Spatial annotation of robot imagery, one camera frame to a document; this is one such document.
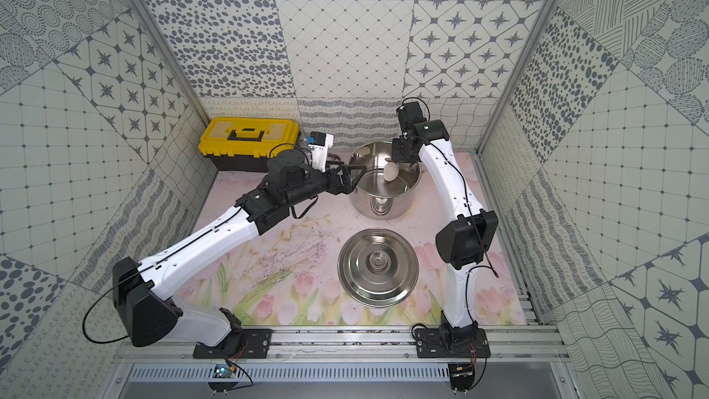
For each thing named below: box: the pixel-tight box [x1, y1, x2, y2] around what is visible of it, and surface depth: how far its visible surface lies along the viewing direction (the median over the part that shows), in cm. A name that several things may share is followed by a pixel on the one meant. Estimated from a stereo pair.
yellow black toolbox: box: [197, 117, 301, 172], surface depth 104 cm
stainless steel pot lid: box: [336, 227, 420, 308], surface depth 88 cm
